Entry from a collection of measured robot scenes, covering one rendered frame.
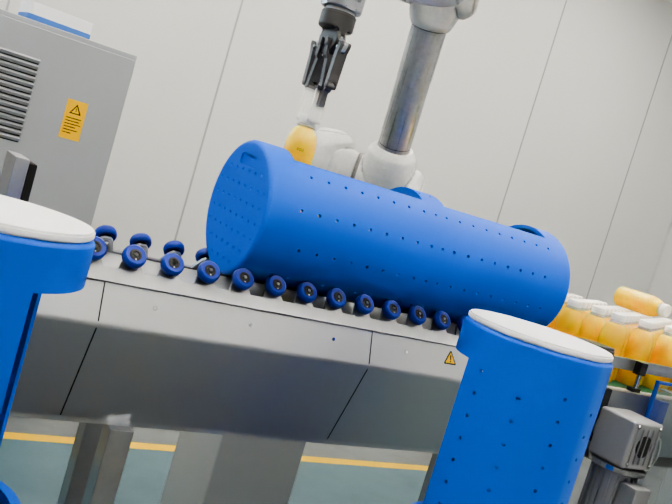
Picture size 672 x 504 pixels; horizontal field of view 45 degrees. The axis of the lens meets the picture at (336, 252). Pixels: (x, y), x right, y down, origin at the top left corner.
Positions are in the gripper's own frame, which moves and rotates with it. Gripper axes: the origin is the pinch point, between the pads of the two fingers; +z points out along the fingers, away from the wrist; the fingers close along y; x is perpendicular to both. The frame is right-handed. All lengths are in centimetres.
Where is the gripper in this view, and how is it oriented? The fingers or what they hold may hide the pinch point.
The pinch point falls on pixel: (312, 106)
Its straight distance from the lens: 172.0
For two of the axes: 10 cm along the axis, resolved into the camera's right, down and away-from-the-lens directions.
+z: -2.9, 9.5, 0.8
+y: 5.0, 2.2, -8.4
